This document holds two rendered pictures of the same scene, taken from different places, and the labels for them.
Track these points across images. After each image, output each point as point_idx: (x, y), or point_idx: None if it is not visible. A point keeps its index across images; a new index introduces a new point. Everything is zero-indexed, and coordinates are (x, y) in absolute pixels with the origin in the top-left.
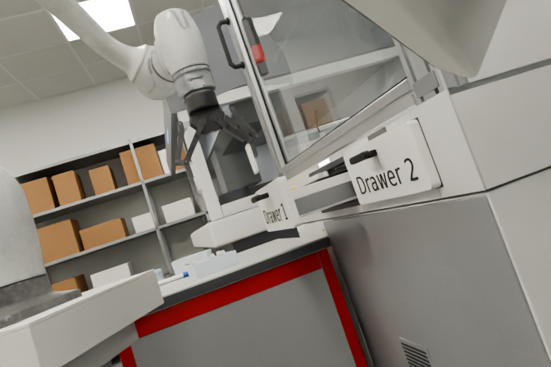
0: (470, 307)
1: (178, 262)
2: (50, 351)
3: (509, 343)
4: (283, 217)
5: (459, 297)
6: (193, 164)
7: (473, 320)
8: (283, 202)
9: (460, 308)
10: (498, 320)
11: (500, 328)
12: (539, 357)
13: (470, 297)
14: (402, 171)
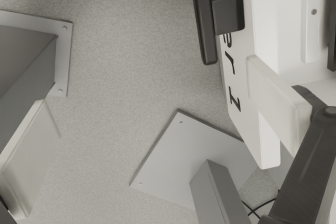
0: (284, 157)
1: None
2: None
3: (277, 167)
4: (229, 72)
5: (287, 154)
6: (31, 207)
7: (280, 150)
8: (241, 121)
9: (283, 145)
10: (283, 175)
11: (280, 171)
12: (276, 182)
13: (288, 166)
14: None
